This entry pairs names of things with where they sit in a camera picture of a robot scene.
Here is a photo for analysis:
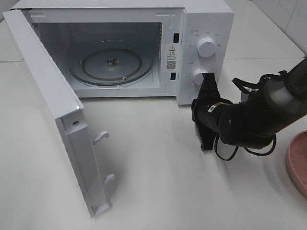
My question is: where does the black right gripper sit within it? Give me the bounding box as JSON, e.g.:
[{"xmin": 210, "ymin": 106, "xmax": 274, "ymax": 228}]
[{"xmin": 192, "ymin": 72, "xmax": 234, "ymax": 151}]

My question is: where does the white round door button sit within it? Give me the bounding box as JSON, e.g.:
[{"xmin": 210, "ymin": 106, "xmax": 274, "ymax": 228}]
[{"xmin": 189, "ymin": 91, "xmax": 199, "ymax": 102}]

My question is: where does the pink plate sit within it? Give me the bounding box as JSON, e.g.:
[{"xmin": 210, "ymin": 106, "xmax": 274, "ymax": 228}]
[{"xmin": 286, "ymin": 131, "xmax": 307, "ymax": 197}]

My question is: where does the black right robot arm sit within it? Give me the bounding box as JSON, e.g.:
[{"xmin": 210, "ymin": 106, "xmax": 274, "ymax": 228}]
[{"xmin": 191, "ymin": 60, "xmax": 307, "ymax": 150}]

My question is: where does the white lower microwave knob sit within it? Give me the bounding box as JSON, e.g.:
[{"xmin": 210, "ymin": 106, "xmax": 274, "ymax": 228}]
[{"xmin": 192, "ymin": 68, "xmax": 209, "ymax": 86}]

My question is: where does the white microwave knob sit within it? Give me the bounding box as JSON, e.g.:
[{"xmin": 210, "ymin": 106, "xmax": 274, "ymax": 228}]
[
  {"xmin": 197, "ymin": 35, "xmax": 216, "ymax": 58},
  {"xmin": 192, "ymin": 68, "xmax": 209, "ymax": 86}
]

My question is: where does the white upper microwave knob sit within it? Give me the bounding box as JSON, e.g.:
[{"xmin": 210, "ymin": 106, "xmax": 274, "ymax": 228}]
[{"xmin": 197, "ymin": 35, "xmax": 216, "ymax": 58}]

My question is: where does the white warning label sticker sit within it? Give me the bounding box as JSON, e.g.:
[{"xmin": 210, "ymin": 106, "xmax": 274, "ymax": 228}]
[{"xmin": 165, "ymin": 43, "xmax": 179, "ymax": 71}]

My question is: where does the glass microwave turntable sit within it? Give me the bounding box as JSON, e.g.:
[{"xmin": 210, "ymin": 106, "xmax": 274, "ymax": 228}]
[{"xmin": 68, "ymin": 40, "xmax": 155, "ymax": 86}]

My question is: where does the white microwave oven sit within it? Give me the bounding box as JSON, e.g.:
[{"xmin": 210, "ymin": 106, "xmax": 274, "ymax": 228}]
[{"xmin": 9, "ymin": 0, "xmax": 234, "ymax": 105}]

